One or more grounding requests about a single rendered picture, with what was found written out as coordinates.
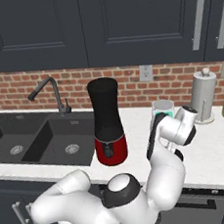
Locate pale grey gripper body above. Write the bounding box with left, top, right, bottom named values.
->
left=165, top=142, right=180, bottom=156

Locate dark grey tap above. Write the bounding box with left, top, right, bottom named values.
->
left=24, top=73, right=74, bottom=120

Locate dark grey dishwasher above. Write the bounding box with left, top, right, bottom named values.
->
left=98, top=169, right=224, bottom=224

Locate grey cupboard handle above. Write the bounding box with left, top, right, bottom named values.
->
left=10, top=200, right=30, bottom=224
left=187, top=0, right=215, bottom=52
left=210, top=0, right=224, bottom=51
left=24, top=202, right=41, bottom=224

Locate black blender with red base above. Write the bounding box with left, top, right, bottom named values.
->
left=85, top=74, right=131, bottom=169

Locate grey lower cupboard handle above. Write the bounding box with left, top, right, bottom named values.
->
left=10, top=200, right=30, bottom=224
left=24, top=202, right=41, bottom=224

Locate black dishwasher handle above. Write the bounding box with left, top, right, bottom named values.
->
left=178, top=196, right=217, bottom=214

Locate dark grey double sink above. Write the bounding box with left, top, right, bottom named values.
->
left=0, top=101, right=101, bottom=177

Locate grey paper towel roll holder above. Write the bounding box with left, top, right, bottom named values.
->
left=186, top=66, right=223, bottom=126

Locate dark upper cupboard door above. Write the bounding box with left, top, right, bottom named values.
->
left=197, top=0, right=224, bottom=64
left=76, top=0, right=224, bottom=75
left=0, top=0, right=90, bottom=78

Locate white jar with teal label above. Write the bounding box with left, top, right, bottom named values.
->
left=149, top=97, right=177, bottom=123

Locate grey upper cupboard handle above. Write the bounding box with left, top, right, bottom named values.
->
left=210, top=0, right=224, bottom=51
left=187, top=0, right=215, bottom=52

